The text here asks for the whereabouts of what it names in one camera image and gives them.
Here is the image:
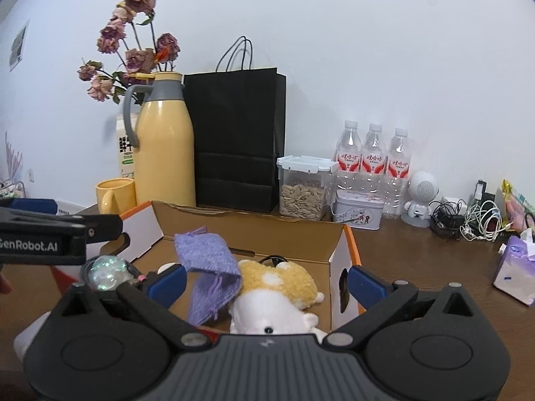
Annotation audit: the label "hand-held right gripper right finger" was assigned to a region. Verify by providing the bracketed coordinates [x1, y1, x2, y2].
[328, 265, 481, 347]

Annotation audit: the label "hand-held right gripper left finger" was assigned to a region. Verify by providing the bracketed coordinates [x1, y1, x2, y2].
[54, 264, 210, 347]

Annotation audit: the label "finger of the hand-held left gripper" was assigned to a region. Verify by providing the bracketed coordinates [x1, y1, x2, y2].
[0, 198, 58, 216]
[0, 208, 123, 243]

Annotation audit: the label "purple burlap pouch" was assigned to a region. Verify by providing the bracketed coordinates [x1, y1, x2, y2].
[173, 226, 243, 326]

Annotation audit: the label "iridescent ball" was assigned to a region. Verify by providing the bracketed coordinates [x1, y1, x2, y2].
[87, 255, 130, 292]

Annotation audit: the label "orange cardboard box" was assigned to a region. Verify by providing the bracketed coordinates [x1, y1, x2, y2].
[50, 200, 362, 335]

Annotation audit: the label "white and yellow plush toy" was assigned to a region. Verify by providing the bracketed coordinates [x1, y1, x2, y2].
[228, 259, 329, 343]

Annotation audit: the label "yellow mug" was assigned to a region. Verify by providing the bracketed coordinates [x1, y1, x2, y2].
[96, 178, 138, 216]

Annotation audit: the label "white slatted basket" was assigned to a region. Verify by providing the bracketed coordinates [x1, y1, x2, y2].
[54, 199, 84, 217]

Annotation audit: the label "white tin box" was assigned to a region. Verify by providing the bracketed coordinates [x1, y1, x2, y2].
[332, 190, 384, 231]

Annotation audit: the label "white milk carton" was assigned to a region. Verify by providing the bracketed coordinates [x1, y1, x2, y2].
[116, 113, 140, 180]

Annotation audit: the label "yellow thermos jug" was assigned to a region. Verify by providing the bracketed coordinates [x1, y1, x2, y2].
[122, 72, 197, 207]

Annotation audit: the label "clear container of seeds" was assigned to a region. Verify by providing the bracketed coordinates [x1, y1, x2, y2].
[277, 155, 338, 221]

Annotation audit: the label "white robot toy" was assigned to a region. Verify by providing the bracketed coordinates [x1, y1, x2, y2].
[401, 170, 439, 228]

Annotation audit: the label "clear water bottle red label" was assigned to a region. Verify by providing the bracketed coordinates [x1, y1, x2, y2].
[333, 120, 362, 195]
[382, 127, 412, 220]
[360, 123, 387, 201]

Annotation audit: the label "black charger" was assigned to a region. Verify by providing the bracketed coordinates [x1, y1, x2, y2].
[474, 179, 498, 218]

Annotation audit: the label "purple tissue pack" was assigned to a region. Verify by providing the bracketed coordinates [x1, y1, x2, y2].
[493, 229, 535, 305]

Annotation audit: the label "black paper bag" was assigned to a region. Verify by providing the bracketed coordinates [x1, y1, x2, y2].
[183, 36, 287, 214]

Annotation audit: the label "dried pink flowers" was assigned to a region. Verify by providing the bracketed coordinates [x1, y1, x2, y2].
[77, 0, 181, 103]

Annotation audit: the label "colourful snack bag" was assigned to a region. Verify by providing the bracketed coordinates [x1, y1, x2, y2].
[502, 179, 535, 235]

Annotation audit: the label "wire storage rack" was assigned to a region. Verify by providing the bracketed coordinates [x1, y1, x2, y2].
[0, 179, 26, 199]

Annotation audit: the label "purple wall decal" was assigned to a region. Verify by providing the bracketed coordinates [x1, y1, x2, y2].
[4, 131, 23, 180]

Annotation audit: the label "tangled black cables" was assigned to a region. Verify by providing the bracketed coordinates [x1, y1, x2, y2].
[430, 200, 466, 241]

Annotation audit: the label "tangled white cables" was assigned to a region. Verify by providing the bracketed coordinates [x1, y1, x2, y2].
[460, 200, 508, 243]

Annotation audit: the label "framed wall picture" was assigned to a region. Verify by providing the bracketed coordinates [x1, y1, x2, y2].
[9, 20, 31, 72]

